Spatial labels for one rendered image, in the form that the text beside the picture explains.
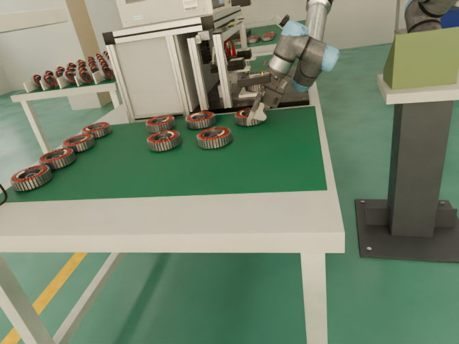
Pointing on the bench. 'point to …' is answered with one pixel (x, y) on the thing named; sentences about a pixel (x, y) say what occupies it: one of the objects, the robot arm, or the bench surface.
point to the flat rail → (230, 32)
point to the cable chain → (205, 52)
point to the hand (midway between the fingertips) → (248, 118)
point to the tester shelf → (171, 26)
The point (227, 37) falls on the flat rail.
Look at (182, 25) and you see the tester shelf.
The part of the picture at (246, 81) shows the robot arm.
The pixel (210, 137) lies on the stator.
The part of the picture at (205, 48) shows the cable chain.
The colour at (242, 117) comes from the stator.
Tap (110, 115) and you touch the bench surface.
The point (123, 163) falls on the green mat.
